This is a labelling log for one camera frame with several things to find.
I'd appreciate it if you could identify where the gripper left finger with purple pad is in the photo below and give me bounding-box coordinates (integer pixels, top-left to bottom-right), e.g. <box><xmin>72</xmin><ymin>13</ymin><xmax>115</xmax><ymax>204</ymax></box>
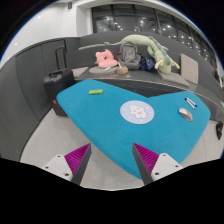
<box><xmin>42</xmin><ymin>144</ymin><xmax>92</xmax><ymax>185</ymax></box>

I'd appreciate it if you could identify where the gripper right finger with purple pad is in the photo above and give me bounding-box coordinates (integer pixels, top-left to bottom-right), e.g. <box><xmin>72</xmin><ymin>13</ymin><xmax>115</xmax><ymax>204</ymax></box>
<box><xmin>132</xmin><ymin>143</ymin><xmax>182</xmax><ymax>185</ymax></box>

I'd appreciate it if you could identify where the round white mouse pad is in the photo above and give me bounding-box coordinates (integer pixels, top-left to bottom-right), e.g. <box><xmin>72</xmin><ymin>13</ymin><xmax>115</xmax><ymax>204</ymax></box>
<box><xmin>120</xmin><ymin>100</ymin><xmax>155</xmax><ymax>125</ymax></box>

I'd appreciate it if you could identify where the grey computer mouse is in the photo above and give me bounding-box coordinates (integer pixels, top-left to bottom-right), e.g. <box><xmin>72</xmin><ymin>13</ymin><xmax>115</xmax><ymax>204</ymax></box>
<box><xmin>178</xmin><ymin>108</ymin><xmax>193</xmax><ymax>122</ymax></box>

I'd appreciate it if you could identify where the blue table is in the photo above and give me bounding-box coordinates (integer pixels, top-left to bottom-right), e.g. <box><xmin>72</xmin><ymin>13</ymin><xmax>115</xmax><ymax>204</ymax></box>
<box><xmin>57</xmin><ymin>80</ymin><xmax>210</xmax><ymax>177</ymax></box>

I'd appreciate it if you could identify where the white marker pen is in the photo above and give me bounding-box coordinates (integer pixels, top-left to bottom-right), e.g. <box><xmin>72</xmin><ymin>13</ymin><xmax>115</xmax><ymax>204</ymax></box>
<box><xmin>185</xmin><ymin>98</ymin><xmax>195</xmax><ymax>110</ymax></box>

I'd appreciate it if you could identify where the blue marker pen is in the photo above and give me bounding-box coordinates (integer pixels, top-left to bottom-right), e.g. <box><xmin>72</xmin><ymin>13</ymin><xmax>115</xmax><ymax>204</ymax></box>
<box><xmin>187</xmin><ymin>98</ymin><xmax>198</xmax><ymax>107</ymax></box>

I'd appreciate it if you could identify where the black object on floor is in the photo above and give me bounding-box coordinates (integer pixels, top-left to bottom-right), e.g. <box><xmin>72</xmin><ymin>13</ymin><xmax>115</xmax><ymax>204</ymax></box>
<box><xmin>216</xmin><ymin>121</ymin><xmax>223</xmax><ymax>140</ymax></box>

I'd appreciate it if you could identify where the black suitcase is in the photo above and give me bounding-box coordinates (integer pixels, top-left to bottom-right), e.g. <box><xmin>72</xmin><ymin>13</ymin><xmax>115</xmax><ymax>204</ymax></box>
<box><xmin>43</xmin><ymin>46</ymin><xmax>75</xmax><ymax>116</ymax></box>

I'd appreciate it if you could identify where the dark blue bag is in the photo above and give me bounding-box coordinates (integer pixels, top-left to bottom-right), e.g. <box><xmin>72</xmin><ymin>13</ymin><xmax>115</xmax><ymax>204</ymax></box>
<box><xmin>139</xmin><ymin>58</ymin><xmax>155</xmax><ymax>71</ymax></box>

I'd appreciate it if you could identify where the grey back cushion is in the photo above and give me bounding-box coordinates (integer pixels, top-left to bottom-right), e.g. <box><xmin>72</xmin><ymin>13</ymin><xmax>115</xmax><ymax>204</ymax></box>
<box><xmin>180</xmin><ymin>54</ymin><xmax>199</xmax><ymax>84</ymax></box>

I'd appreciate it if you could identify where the pink plush toy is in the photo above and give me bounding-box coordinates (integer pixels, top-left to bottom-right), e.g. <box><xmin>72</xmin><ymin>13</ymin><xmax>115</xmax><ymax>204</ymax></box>
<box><xmin>95</xmin><ymin>49</ymin><xmax>118</xmax><ymax>68</ymax></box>

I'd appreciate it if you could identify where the grey backpack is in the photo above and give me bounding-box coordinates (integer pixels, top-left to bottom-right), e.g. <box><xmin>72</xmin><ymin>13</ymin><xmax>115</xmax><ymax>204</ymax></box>
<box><xmin>117</xmin><ymin>42</ymin><xmax>141</xmax><ymax>70</ymax></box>

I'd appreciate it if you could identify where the green dragon plush toy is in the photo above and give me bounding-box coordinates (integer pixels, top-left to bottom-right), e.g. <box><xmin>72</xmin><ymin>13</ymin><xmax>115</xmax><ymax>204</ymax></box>
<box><xmin>103</xmin><ymin>33</ymin><xmax>181</xmax><ymax>75</ymax></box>

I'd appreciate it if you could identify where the grey bench sofa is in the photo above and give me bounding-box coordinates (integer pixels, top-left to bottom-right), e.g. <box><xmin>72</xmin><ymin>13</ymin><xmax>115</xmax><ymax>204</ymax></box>
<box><xmin>65</xmin><ymin>31</ymin><xmax>224</xmax><ymax>123</ymax></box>

